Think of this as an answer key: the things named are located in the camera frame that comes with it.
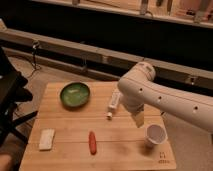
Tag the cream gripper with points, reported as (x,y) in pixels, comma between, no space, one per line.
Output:
(138,118)

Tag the red pepper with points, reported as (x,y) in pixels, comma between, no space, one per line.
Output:
(92,143)

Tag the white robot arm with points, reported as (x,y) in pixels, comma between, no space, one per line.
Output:
(138,88)

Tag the white tube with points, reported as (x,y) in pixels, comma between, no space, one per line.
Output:
(113,103)

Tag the green bowl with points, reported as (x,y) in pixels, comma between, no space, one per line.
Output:
(75,94)

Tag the white sponge block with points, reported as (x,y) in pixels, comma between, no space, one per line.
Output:
(46,139)

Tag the black chair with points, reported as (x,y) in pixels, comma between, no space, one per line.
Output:
(12,90)

